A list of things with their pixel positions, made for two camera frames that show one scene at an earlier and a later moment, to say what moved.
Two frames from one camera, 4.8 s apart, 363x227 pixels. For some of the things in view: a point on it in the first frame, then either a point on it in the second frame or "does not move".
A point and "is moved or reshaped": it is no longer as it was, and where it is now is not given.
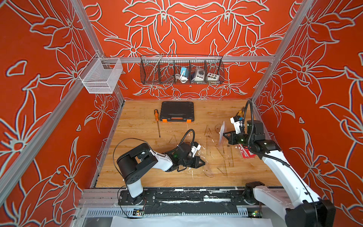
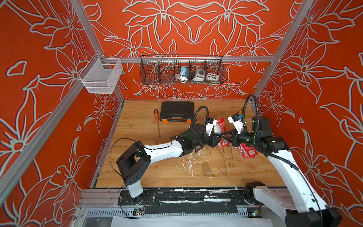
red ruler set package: (221, 131) is moved or reshaped
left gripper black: (196, 161) to (213, 138)
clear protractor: (207, 170) does not move
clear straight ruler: (230, 159) does not move
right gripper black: (231, 139) does not move
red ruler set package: (245, 152) does not move
